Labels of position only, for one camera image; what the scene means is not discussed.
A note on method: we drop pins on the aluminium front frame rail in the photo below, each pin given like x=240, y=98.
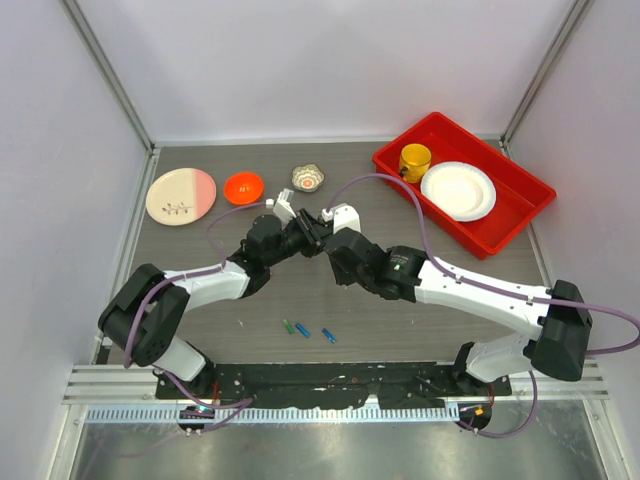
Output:
x=114, y=384

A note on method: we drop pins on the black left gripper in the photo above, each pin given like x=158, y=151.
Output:
x=313, y=231

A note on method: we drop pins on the orange plastic bowl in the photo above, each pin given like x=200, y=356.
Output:
x=243, y=188

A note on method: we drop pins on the aluminium frame post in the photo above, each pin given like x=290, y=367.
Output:
x=567, y=29
x=86, y=33

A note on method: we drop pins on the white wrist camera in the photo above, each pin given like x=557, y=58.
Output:
x=342, y=216
x=281, y=206

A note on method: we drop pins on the aluminium left frame post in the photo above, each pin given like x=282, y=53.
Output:
x=86, y=33

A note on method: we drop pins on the aluminium right frame post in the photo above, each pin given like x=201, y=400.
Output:
x=567, y=29

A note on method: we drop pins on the yellow mug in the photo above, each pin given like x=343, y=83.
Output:
x=414, y=161

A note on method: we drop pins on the white paper plate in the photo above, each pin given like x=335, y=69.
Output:
x=464, y=192

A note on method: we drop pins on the white slotted cable duct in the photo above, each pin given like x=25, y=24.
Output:
x=182, y=413

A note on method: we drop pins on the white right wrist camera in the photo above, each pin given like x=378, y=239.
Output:
x=342, y=216

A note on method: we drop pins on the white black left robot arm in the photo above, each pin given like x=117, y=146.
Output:
x=144, y=315

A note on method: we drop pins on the small patterned ceramic bowl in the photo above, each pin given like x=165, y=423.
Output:
x=307, y=178

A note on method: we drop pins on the pink cream floral plate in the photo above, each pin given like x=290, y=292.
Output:
x=180, y=197

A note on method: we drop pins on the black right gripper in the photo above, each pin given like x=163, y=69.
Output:
x=341, y=278

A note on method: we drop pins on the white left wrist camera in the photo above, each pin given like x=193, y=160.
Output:
x=281, y=206

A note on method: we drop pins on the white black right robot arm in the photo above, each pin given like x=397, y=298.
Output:
x=550, y=330

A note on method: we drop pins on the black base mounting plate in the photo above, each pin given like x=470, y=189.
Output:
x=328, y=386

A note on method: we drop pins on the blue battery lower right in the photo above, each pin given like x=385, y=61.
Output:
x=329, y=336

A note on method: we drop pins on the blue battery near green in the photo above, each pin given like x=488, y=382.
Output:
x=302, y=330

